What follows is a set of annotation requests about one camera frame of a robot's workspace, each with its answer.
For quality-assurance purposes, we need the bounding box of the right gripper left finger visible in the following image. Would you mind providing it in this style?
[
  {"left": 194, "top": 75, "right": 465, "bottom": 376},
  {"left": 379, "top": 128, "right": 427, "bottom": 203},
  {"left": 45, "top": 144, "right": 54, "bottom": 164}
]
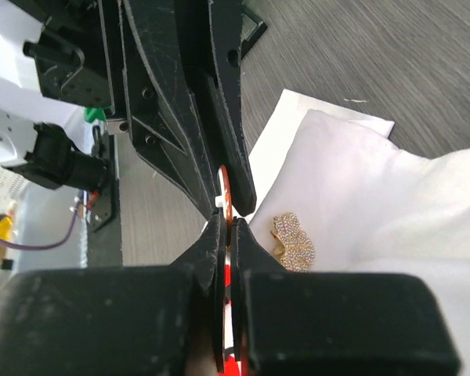
[{"left": 0, "top": 211, "right": 224, "bottom": 375}]

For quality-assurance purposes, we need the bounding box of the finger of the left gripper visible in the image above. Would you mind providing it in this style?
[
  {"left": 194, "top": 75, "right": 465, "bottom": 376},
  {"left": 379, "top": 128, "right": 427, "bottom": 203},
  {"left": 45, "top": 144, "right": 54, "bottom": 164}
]
[{"left": 175, "top": 1, "right": 257, "bottom": 215}]

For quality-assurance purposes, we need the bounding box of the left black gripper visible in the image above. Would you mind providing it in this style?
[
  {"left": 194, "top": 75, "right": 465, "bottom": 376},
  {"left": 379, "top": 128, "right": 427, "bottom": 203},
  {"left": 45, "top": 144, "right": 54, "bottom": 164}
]
[{"left": 79, "top": 1, "right": 218, "bottom": 219}]

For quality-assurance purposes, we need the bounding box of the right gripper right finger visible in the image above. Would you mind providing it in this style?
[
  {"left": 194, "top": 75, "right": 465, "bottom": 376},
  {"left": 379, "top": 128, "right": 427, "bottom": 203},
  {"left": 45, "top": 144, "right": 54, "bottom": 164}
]
[{"left": 230, "top": 219, "right": 461, "bottom": 375}]

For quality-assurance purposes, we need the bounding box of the gold flower brooch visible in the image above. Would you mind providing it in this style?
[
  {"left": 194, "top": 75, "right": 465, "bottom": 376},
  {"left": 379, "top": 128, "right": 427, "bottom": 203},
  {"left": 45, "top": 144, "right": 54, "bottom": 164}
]
[{"left": 270, "top": 212, "right": 316, "bottom": 273}]

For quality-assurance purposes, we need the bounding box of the orange round brooch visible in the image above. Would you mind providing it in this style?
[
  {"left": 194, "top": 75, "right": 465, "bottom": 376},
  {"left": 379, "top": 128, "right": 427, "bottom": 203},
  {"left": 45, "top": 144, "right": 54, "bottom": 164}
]
[{"left": 215, "top": 165, "right": 233, "bottom": 248}]

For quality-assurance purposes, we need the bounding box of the white printed t-shirt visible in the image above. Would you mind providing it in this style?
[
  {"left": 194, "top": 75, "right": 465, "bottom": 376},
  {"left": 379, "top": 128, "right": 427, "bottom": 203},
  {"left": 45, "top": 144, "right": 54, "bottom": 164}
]
[{"left": 247, "top": 89, "right": 470, "bottom": 375}]

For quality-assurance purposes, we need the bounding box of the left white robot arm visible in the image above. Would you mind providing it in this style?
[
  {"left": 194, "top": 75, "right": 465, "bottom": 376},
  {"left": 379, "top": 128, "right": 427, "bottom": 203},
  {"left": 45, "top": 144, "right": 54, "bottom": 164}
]
[{"left": 0, "top": 1, "right": 256, "bottom": 217}]

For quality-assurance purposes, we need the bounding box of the black box with orange brooch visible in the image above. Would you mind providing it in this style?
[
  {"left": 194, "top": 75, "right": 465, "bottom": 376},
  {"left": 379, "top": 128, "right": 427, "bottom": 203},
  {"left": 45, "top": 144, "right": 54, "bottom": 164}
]
[{"left": 240, "top": 5, "right": 268, "bottom": 60}]

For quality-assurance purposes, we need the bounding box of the green plastic tray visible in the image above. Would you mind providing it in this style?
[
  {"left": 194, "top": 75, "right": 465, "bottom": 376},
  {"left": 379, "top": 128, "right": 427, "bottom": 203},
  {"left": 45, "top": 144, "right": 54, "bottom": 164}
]
[{"left": 84, "top": 107, "right": 106, "bottom": 123}]

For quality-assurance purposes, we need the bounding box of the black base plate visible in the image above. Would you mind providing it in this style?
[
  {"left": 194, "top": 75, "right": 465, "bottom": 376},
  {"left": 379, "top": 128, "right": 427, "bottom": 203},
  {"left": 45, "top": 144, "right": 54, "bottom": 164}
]
[{"left": 80, "top": 132, "right": 123, "bottom": 267}]

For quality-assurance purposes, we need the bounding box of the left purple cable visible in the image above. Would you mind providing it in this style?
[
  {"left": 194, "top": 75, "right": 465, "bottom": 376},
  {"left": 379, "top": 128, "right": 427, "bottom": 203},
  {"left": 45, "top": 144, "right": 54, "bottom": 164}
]
[{"left": 0, "top": 195, "right": 83, "bottom": 252}]

